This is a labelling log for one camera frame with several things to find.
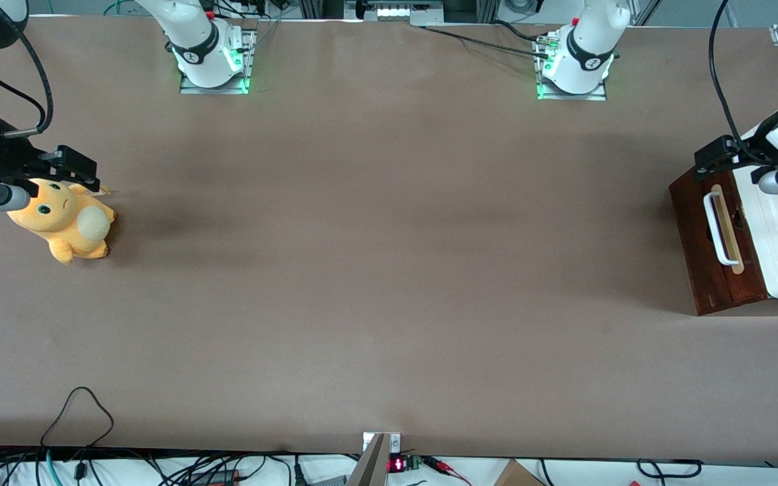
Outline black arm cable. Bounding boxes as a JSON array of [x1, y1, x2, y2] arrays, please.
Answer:
[[0, 30, 55, 139], [708, 0, 778, 167]]

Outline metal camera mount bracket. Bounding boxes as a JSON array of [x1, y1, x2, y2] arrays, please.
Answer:
[[346, 431, 403, 486]]

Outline black looped thin cable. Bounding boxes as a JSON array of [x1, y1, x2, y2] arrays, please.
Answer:
[[41, 386, 115, 452]]

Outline dark wooden drawer white handle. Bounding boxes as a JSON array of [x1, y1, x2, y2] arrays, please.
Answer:
[[669, 165, 768, 313]]

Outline black power adapter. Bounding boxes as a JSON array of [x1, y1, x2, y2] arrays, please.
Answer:
[[189, 470, 242, 486]]

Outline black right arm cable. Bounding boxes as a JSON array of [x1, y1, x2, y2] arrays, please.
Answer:
[[0, 30, 55, 139]]

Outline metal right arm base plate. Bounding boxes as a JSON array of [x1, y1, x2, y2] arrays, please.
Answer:
[[179, 28, 257, 95]]

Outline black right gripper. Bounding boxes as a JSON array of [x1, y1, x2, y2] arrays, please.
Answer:
[[0, 117, 101, 194]]

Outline black coiled cable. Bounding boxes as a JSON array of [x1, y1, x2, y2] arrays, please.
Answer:
[[637, 458, 704, 479]]

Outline red clip lead wires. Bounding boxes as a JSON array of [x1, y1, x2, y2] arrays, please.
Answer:
[[423, 456, 473, 485]]

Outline black cable across table edge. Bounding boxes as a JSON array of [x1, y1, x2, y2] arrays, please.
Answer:
[[421, 19, 553, 60]]

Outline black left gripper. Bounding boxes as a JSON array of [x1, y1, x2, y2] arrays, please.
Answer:
[[694, 124, 778, 184]]

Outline lit metal control unit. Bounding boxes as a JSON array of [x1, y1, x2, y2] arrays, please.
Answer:
[[344, 0, 445, 26]]

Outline brown cardboard box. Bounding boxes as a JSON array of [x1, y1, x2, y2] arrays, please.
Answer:
[[494, 459, 546, 486]]

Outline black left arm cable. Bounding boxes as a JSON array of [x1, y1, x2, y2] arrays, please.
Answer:
[[708, 0, 778, 167]]

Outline orange plush toy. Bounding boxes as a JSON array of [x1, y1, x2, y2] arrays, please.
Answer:
[[6, 178, 117, 265]]

